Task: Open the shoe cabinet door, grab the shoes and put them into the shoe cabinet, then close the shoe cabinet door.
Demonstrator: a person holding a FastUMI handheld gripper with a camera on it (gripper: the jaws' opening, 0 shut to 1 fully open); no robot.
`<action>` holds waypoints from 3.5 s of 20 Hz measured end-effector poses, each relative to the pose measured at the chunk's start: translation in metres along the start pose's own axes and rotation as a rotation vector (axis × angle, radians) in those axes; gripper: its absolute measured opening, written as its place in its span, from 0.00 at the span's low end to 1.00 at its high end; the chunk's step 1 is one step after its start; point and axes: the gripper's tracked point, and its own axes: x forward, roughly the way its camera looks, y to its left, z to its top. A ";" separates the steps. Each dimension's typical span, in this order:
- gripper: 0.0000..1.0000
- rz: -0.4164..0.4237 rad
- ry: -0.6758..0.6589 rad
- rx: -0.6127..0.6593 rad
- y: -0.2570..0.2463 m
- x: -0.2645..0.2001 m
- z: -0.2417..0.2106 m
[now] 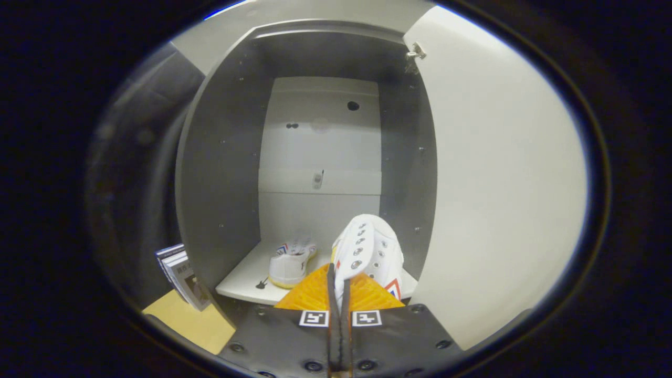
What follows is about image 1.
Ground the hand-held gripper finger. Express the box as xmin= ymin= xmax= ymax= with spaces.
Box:
xmin=218 ymin=262 xmax=340 ymax=378
xmin=340 ymin=270 xmax=464 ymax=378

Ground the grey printed book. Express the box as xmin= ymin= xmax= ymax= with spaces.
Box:
xmin=161 ymin=250 xmax=188 ymax=287
xmin=168 ymin=256 xmax=212 ymax=312
xmin=155 ymin=243 xmax=185 ymax=268

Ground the grey shoe cabinet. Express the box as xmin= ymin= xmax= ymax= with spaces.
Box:
xmin=175 ymin=20 xmax=439 ymax=316

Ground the white canvas shoe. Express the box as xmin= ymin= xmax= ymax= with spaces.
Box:
xmin=268 ymin=239 xmax=318 ymax=289
xmin=331 ymin=214 xmax=405 ymax=311

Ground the white shoe cabinet door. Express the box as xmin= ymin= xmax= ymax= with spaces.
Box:
xmin=403 ymin=5 xmax=589 ymax=351

